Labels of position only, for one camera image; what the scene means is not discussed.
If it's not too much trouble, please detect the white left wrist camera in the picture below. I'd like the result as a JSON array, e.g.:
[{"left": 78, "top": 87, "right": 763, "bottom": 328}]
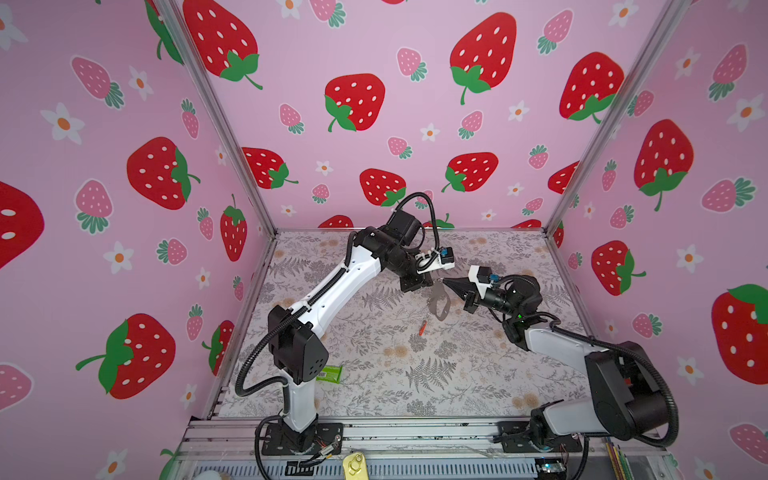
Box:
[{"left": 415, "top": 247, "right": 455, "bottom": 274}]

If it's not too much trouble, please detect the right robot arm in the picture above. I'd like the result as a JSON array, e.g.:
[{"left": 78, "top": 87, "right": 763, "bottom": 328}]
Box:
[{"left": 443, "top": 275, "right": 680, "bottom": 450}]

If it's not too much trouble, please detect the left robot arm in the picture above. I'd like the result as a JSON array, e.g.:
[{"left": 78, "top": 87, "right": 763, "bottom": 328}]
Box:
[{"left": 234, "top": 192, "right": 455, "bottom": 453}]

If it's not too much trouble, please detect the green packet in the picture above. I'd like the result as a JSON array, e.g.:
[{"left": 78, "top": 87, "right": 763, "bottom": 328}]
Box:
[{"left": 316, "top": 365, "right": 343, "bottom": 384}]

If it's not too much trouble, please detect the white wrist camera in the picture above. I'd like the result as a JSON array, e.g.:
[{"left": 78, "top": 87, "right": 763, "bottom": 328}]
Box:
[
  {"left": 468, "top": 265, "right": 500, "bottom": 295},
  {"left": 415, "top": 247, "right": 455, "bottom": 274}
]

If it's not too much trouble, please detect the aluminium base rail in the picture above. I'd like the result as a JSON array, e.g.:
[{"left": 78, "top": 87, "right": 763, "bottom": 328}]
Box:
[{"left": 179, "top": 415, "right": 667, "bottom": 480}]

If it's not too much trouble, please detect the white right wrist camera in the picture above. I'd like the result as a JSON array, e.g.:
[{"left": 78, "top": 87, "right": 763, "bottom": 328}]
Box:
[{"left": 468, "top": 265, "right": 500, "bottom": 295}]

